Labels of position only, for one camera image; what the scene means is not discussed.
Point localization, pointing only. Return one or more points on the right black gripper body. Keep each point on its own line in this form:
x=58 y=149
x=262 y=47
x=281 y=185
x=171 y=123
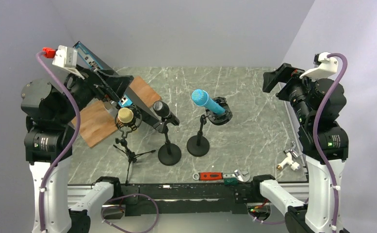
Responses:
x=295 y=91

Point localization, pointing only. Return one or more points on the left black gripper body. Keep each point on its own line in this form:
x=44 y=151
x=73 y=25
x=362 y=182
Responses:
x=85 y=90

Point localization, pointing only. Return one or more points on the gold microphone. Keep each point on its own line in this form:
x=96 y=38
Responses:
x=125 y=115

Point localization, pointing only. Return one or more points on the black microphone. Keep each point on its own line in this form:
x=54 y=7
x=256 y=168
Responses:
x=162 y=110

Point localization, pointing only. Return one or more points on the blue microphone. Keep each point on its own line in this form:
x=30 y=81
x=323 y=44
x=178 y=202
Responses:
x=202 y=99

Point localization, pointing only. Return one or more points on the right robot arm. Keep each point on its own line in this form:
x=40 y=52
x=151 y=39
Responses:
x=324 y=144

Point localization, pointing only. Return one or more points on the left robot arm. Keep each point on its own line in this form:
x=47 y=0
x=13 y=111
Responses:
x=53 y=123

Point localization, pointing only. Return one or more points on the black clip desk stand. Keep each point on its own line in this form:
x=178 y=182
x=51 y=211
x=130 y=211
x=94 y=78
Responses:
x=169 y=153

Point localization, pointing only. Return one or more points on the wooden board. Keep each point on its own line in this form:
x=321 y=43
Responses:
x=98 y=123

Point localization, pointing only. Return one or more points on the white chrome faucet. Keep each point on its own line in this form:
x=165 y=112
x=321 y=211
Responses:
x=290 y=155

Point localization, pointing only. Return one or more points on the green clamp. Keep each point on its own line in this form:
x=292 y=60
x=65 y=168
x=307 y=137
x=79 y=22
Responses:
x=230 y=182

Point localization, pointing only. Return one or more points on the blue network switch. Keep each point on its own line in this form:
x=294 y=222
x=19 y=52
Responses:
x=95 y=64

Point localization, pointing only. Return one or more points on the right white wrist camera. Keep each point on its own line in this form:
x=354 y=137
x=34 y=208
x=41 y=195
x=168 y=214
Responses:
x=325 y=66

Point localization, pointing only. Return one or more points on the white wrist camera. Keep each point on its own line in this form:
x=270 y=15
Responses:
x=66 y=58
x=325 y=66

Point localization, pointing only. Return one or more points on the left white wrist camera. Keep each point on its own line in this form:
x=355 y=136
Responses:
x=66 y=58

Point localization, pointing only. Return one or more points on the red handled adjustable wrench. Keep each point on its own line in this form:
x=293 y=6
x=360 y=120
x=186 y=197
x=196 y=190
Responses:
x=240 y=175

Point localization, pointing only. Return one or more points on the black shock mount desk stand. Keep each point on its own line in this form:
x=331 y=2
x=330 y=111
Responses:
x=198 y=145

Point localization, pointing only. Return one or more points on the black base frame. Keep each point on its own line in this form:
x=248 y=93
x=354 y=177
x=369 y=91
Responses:
x=184 y=198

